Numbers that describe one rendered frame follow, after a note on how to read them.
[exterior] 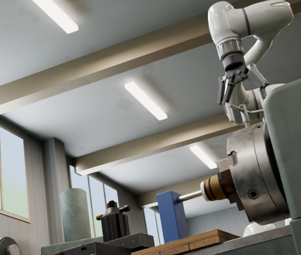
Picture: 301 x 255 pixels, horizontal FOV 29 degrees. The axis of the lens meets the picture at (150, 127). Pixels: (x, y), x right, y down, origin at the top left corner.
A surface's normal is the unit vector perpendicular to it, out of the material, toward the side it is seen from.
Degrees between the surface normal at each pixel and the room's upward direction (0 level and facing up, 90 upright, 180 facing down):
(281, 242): 90
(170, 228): 90
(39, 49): 180
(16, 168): 90
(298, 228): 90
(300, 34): 180
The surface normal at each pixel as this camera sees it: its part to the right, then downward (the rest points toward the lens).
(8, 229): 0.92, -0.28
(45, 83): -0.36, -0.32
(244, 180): -0.43, 0.02
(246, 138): -0.51, -0.68
